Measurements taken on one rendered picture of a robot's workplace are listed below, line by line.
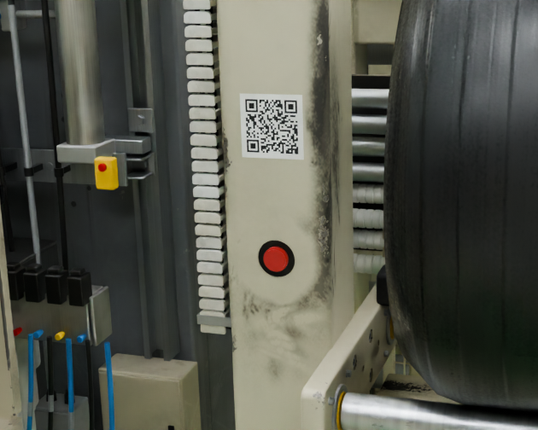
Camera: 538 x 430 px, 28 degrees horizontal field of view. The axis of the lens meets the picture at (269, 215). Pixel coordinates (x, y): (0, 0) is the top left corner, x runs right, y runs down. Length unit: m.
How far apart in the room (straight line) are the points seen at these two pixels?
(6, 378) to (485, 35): 0.66
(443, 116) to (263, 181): 0.33
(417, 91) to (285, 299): 0.38
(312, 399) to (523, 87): 0.43
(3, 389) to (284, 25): 0.53
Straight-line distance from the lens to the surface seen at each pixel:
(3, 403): 1.30
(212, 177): 1.28
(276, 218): 1.26
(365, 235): 1.67
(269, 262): 1.27
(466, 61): 1.00
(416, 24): 1.04
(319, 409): 1.20
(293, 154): 1.23
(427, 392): 1.53
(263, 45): 1.22
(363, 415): 1.23
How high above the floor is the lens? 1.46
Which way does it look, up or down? 16 degrees down
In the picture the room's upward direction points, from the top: 2 degrees counter-clockwise
